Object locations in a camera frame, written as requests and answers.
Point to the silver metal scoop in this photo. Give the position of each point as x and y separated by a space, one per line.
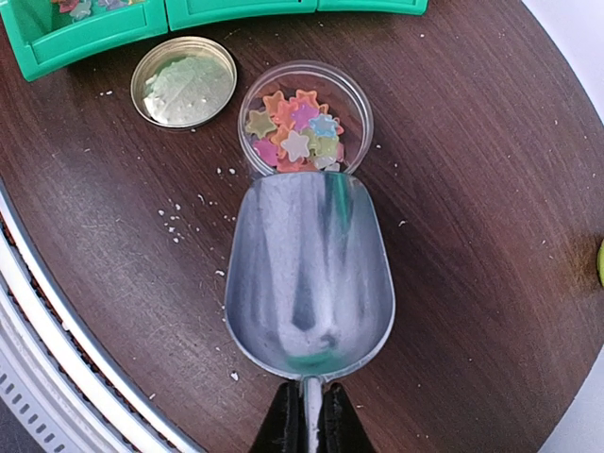
309 291

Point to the clear plastic round container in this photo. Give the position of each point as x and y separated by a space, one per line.
305 116

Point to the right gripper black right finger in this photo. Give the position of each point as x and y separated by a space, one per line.
340 428

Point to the front aluminium rail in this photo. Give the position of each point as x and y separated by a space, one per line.
56 378

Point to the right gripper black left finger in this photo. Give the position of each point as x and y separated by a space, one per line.
280 430

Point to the lime green bowl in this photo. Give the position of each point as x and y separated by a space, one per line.
600 263

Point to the gold round lid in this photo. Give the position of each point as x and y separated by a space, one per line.
183 82

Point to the green candy bin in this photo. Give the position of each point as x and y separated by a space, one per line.
48 35
411 7
187 13

